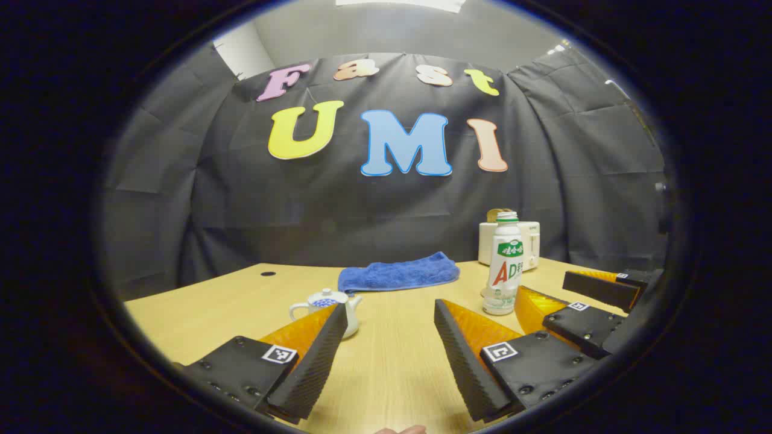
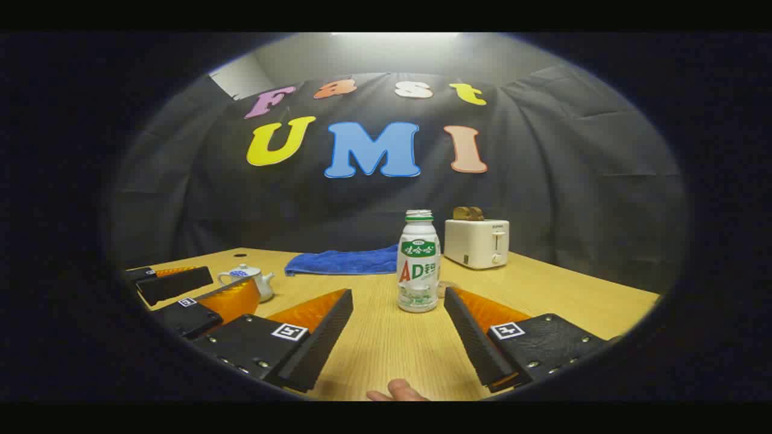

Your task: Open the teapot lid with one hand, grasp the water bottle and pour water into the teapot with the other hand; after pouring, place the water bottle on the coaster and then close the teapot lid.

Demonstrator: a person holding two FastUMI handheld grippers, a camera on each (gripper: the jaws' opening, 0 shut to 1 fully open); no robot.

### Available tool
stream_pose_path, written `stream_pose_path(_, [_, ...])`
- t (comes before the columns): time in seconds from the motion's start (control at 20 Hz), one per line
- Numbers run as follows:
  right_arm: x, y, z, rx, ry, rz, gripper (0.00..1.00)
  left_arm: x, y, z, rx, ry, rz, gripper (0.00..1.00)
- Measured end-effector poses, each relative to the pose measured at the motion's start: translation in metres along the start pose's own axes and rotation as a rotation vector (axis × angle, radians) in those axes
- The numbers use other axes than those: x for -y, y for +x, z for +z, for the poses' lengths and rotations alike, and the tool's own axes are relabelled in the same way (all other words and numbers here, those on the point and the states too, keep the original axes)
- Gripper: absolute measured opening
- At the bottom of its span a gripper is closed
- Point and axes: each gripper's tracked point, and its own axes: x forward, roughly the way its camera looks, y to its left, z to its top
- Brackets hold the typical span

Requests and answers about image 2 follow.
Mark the white toaster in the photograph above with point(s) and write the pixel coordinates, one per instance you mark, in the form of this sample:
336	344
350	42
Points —
473	244

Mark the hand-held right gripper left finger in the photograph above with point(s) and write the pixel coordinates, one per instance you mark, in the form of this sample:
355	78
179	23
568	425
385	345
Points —
325	343

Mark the white plastic water bottle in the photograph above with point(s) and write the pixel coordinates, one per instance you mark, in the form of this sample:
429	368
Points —
418	271

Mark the brown bread slice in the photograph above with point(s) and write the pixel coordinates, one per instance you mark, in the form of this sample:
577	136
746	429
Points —
461	213
476	213

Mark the black backdrop cloth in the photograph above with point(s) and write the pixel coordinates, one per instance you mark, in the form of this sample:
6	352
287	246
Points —
543	181

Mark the round woven coaster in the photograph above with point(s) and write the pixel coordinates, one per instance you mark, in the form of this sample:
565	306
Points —
446	288

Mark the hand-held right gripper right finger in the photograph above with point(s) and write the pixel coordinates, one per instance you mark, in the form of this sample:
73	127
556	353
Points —
473	343

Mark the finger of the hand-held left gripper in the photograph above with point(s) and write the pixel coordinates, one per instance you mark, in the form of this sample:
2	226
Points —
178	284
187	316

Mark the white ceramic teacup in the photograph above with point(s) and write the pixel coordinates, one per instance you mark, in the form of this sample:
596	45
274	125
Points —
265	288

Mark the blue towel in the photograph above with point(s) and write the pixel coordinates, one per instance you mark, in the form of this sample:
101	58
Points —
344	262

